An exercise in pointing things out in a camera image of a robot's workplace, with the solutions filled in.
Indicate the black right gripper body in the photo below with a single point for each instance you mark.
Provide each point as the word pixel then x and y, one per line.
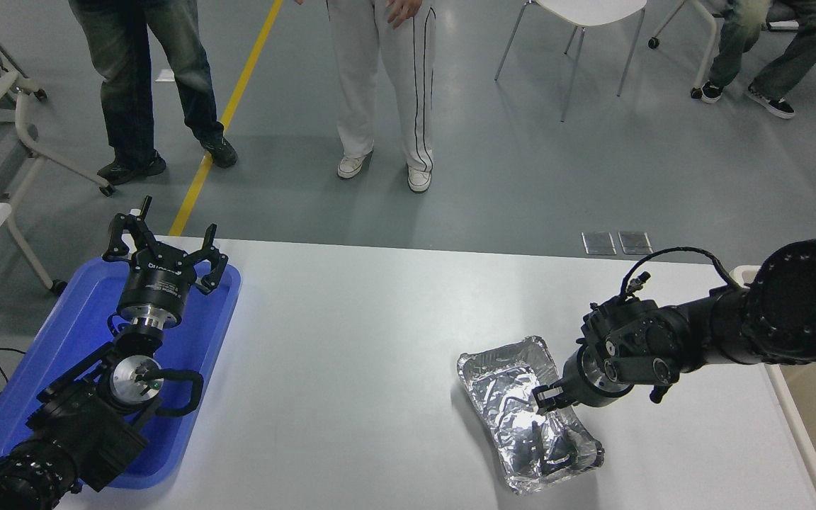
pixel 578 389

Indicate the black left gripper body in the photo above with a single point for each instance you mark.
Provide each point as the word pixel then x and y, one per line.
pixel 156 287

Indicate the rectangular foil plate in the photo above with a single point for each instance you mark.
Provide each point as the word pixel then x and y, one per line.
pixel 493 382

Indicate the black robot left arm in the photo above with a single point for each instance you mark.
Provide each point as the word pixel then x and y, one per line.
pixel 82 425

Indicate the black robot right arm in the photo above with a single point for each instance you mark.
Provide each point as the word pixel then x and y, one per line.
pixel 797 304

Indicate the metal floor plate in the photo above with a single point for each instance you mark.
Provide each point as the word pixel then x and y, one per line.
pixel 635 242
pixel 599 243

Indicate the person's hand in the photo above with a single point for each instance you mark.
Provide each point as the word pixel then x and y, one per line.
pixel 404 10

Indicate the blue plastic tray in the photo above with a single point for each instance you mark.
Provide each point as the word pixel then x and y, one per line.
pixel 61 319

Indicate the person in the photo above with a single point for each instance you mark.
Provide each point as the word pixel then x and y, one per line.
pixel 125 85
pixel 734 42
pixel 380 85

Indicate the white paper scrap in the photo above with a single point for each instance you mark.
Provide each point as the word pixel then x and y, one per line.
pixel 164 76

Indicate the white chair with metal legs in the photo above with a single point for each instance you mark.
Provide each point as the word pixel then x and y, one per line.
pixel 592 8

